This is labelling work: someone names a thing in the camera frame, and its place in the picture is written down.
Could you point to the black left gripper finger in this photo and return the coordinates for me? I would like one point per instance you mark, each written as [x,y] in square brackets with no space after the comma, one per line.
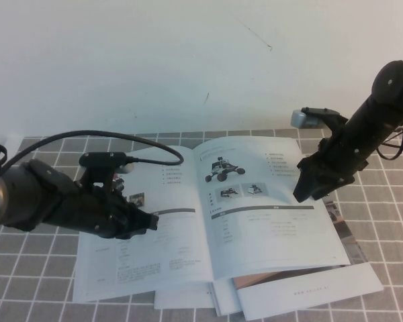
[148,222]
[132,235]

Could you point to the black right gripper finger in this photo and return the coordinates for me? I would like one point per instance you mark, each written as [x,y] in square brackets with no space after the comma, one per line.
[304,186]
[321,192]

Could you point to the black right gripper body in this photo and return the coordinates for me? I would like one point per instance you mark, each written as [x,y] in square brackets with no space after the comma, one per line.
[339,164]

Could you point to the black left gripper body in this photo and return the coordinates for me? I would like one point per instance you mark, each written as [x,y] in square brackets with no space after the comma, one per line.
[100,214]

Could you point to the white product manual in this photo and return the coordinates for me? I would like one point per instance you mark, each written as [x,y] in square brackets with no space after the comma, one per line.
[255,241]

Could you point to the grey checked tablecloth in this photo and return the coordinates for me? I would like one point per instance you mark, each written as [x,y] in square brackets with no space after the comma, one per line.
[372,234]

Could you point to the plain white paper booklet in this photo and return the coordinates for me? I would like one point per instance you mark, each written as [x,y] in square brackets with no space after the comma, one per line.
[181,296]

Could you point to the brochure with photo cover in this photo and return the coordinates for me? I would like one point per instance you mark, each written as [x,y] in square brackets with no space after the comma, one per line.
[322,288]

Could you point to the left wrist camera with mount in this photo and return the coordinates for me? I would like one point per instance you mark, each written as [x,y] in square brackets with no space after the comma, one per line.
[102,159]

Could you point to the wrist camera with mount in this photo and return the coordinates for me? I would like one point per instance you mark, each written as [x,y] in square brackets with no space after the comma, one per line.
[102,159]
[305,118]

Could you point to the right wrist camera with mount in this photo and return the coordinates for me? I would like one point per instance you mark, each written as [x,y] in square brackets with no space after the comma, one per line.
[305,118]

